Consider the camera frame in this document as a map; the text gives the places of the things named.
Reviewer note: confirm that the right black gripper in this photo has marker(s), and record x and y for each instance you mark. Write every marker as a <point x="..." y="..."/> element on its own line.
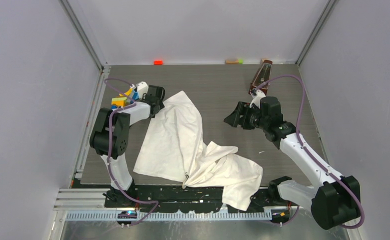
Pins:
<point x="242" y="108"/>

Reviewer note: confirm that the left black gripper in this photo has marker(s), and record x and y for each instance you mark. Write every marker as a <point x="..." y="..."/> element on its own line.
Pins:
<point x="161" y="106"/>

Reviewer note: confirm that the white floral t-shirt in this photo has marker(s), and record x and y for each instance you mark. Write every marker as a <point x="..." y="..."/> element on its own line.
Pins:
<point x="173" y="149"/>

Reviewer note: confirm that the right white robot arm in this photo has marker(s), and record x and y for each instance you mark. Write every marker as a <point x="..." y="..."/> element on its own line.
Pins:
<point x="313" y="172"/>

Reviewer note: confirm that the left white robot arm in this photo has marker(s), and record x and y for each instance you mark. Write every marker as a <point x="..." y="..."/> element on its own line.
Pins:
<point x="110" y="133"/>

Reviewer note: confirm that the yellow arch block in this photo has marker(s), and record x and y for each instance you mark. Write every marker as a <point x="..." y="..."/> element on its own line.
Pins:
<point x="128" y="93"/>

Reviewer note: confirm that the light green flat block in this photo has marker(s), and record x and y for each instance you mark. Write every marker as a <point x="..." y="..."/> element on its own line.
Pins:
<point x="117" y="99"/>

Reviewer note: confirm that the brown wooden metronome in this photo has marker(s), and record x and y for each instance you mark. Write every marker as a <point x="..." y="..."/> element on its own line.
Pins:
<point x="262" y="74"/>

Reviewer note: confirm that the tan and green block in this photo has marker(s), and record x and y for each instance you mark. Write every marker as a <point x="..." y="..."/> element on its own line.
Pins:
<point x="235" y="61"/>

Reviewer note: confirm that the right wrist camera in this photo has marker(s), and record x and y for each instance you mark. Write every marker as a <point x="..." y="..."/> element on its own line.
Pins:
<point x="257" y="95"/>

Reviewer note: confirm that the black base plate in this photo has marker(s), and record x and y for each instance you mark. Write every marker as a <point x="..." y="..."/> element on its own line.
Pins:
<point x="171" y="199"/>

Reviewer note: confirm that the aluminium front rail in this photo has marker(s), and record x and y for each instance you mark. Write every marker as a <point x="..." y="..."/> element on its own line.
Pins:
<point x="82" y="203"/>

